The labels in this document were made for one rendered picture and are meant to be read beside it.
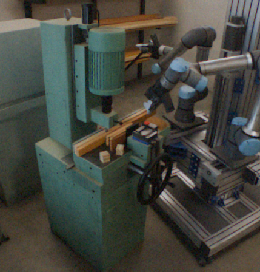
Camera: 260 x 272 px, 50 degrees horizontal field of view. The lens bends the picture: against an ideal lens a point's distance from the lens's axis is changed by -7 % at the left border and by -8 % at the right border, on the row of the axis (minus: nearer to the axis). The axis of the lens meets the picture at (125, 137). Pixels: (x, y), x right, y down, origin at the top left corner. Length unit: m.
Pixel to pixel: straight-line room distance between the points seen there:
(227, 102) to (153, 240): 1.15
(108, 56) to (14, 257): 1.55
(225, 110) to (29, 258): 1.67
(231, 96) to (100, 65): 0.86
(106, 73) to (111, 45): 0.14
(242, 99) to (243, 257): 1.16
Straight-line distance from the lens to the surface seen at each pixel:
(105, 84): 1.40
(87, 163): 1.47
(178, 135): 2.04
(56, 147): 1.78
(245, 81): 1.82
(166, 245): 2.25
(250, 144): 1.56
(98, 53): 1.36
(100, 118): 1.55
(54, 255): 2.21
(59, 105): 1.66
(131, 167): 1.56
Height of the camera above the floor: 1.76
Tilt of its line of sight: 31 degrees down
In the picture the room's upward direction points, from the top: 2 degrees clockwise
